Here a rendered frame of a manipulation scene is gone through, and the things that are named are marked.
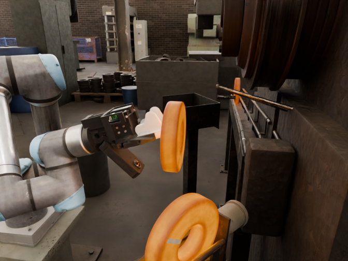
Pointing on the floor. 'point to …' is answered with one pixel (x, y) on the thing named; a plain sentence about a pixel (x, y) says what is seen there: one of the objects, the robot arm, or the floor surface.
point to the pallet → (103, 87)
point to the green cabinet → (47, 35)
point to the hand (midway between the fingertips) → (173, 128)
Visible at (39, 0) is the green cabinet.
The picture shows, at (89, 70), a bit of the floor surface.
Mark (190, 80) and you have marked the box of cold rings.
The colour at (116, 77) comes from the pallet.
